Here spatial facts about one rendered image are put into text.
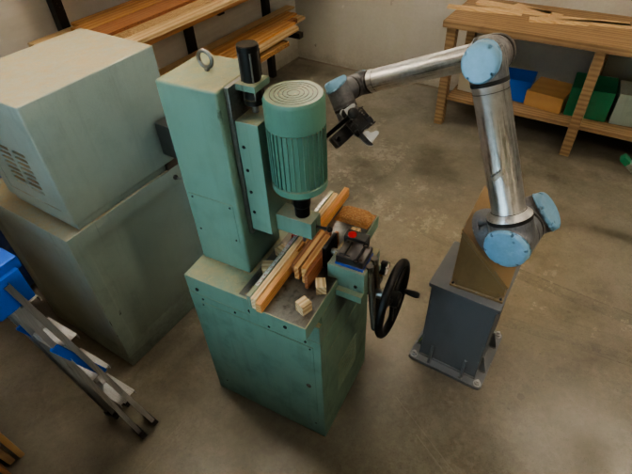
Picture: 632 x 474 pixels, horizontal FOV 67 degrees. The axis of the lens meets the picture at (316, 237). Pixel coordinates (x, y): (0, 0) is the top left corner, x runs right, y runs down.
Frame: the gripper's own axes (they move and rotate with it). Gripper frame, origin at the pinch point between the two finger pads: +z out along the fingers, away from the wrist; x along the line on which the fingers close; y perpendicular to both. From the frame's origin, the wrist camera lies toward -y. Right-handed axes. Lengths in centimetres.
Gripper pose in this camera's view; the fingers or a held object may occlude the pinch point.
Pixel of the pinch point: (355, 129)
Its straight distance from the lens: 159.3
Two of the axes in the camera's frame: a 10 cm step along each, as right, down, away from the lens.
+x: 6.7, 7.1, 2.1
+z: 0.3, 2.6, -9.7
